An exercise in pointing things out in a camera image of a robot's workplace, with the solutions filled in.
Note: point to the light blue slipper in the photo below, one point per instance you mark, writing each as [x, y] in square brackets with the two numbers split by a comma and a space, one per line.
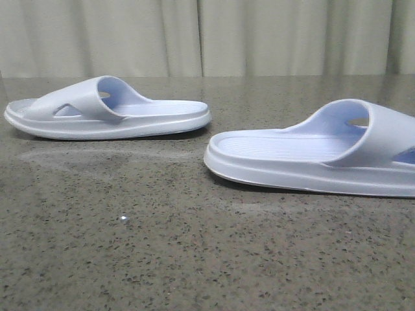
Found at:
[103, 108]
[348, 146]

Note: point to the pale green curtain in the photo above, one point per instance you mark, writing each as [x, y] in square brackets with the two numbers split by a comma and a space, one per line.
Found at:
[206, 38]

